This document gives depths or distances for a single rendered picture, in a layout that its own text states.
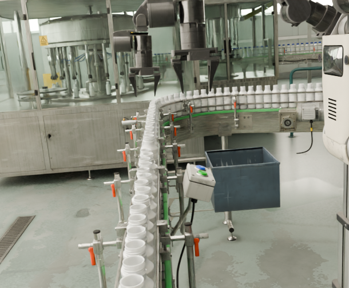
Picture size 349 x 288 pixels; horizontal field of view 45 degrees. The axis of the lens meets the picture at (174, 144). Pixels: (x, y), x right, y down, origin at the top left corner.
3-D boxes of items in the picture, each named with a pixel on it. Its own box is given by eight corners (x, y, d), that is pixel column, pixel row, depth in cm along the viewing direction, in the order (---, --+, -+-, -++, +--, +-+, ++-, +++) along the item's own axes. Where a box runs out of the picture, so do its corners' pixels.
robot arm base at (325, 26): (328, 39, 137) (346, 4, 135) (306, 27, 136) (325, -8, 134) (318, 39, 146) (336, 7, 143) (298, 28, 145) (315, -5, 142)
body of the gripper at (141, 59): (130, 72, 146) (129, 50, 145) (159, 71, 147) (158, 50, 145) (129, 74, 140) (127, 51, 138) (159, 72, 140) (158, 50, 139)
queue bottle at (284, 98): (278, 107, 312) (278, 84, 308) (284, 106, 315) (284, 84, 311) (284, 107, 307) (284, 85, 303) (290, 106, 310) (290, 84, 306)
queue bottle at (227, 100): (233, 108, 323) (231, 87, 319) (229, 110, 318) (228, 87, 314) (225, 108, 326) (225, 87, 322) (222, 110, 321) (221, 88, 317)
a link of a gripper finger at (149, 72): (141, 95, 148) (139, 68, 146) (161, 95, 149) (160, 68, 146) (139, 98, 142) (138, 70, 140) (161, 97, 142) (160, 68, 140)
